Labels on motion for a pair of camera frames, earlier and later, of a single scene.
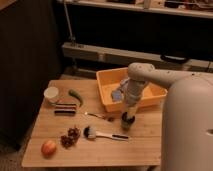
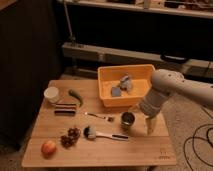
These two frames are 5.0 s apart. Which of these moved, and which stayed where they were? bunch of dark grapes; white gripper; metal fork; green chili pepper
Moved: white gripper
Stayed: green chili pepper; metal fork; bunch of dark grapes
